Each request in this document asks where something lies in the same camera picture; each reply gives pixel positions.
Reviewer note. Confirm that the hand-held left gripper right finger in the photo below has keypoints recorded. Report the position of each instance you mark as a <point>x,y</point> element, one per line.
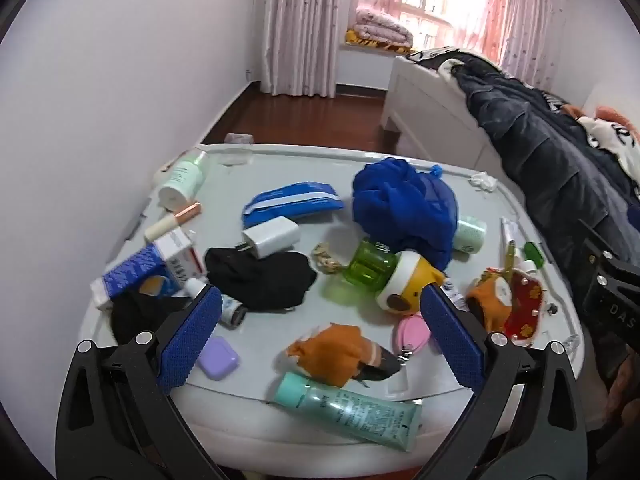
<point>450,340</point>

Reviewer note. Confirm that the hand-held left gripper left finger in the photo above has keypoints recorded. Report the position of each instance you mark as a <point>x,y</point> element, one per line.
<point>190,340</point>

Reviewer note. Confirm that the purple small case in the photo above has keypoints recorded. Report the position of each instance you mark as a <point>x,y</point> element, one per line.
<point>217,357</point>

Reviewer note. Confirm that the clear plastic bottle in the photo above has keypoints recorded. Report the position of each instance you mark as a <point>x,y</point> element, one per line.
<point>571,344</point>

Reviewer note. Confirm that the blue mesh bath sponge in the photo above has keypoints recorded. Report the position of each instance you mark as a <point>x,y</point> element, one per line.
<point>400,205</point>

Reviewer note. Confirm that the pink small case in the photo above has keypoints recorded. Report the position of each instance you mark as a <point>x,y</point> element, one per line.
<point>412,335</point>

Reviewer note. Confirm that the white blue cream tube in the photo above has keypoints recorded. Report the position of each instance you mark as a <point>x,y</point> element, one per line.
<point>452,290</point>

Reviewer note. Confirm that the small dark bottle white cap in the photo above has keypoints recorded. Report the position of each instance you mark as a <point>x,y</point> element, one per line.
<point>231,310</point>

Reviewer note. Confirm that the red orange plush pouch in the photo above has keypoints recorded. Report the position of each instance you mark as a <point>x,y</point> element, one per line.
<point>525,305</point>

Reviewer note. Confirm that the blue white medicine box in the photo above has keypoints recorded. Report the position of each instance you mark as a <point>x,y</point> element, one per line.
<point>145,265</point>

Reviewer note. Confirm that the black sock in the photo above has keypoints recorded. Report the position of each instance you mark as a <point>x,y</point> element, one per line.
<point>260,275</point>

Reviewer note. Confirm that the gold hair clip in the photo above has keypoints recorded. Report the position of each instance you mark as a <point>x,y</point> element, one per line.
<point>510,260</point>

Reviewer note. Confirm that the green yellow toy bottle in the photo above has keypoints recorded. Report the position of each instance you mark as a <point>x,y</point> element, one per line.
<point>370,270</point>

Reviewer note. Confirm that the mint green jar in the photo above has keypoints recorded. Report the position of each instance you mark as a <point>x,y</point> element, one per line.
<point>470,232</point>

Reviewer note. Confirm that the orange plush toy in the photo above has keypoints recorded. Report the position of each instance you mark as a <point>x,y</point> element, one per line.
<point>335,352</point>

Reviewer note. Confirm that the rose gold lipstick tube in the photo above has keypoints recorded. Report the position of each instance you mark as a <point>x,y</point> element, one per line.
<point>170,222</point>

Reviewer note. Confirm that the teal cream tube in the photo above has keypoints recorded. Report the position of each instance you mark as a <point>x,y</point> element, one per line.
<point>350,410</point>

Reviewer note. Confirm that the white charger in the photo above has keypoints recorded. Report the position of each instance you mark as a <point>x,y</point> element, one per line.
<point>272,237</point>

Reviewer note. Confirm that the green white lotion bottle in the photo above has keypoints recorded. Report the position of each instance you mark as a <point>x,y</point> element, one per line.
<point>182,182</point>

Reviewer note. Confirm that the clear plastic wrapper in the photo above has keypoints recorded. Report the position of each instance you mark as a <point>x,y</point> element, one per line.
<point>482,181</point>

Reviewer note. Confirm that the small blue clip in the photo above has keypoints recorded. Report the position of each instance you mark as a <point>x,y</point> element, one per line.
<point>437,171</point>

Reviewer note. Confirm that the printed orange white blanket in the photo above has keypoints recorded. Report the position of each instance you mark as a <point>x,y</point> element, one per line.
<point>605,135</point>

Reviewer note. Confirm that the blue tissue packet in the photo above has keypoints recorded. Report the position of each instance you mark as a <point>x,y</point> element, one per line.
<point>290,200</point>

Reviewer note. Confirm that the small clear plastic container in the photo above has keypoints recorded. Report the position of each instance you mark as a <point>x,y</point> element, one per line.
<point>237,138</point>

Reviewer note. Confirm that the white window bench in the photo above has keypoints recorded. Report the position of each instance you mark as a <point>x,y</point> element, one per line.
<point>360,67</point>

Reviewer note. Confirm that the pink patterned curtain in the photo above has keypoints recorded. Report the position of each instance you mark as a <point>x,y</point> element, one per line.
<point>530,20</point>
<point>305,25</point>

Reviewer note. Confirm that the folded yellow blanket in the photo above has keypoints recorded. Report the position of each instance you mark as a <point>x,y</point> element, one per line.
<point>375,46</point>

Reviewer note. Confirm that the folded pink quilt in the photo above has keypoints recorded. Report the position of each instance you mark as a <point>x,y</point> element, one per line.
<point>382,25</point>

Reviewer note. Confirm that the white bed frame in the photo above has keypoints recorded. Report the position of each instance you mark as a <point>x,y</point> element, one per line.
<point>425,105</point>

